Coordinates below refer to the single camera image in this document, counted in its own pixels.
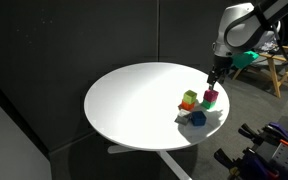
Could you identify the pink block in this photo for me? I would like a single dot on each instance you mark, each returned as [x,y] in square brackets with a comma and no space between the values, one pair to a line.
[211,95]

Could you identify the wooden lounge chair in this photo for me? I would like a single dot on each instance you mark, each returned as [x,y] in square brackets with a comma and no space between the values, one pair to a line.
[277,66]

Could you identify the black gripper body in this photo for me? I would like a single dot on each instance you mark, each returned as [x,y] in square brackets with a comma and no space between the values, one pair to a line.
[221,65]

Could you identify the yellow-green block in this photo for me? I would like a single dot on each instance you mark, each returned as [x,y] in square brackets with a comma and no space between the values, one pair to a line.
[190,97]

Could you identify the clear plastic bag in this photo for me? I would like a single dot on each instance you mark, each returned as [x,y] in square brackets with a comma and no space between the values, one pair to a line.
[270,45]

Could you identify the blue block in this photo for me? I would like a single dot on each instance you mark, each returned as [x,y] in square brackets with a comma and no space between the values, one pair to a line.
[198,118]

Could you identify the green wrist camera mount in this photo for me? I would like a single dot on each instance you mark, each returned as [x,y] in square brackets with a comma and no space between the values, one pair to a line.
[244,59]

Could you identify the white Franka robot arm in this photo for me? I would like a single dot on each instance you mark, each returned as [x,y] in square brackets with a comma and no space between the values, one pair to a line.
[247,28]

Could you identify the purple spring clamp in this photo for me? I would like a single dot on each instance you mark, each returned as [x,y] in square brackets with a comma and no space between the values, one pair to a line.
[277,133]
[247,163]

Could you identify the orange block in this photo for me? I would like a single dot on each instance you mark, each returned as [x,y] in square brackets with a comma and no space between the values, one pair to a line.
[187,106]

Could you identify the white table base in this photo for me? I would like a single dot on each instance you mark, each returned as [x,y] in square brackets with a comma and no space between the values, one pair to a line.
[170,160]

